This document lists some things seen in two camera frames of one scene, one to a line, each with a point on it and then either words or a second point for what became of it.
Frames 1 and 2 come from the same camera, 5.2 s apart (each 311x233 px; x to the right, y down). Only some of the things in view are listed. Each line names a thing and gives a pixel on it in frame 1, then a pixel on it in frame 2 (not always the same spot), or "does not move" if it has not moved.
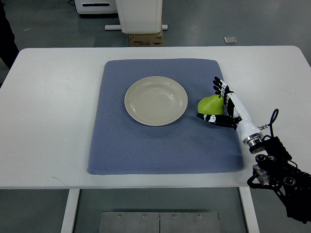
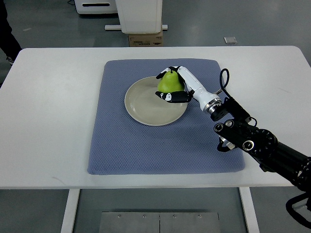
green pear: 211,105 → 171,82
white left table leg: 72,200 does not move
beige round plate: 155,101 does not move
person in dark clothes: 8,50 does not move
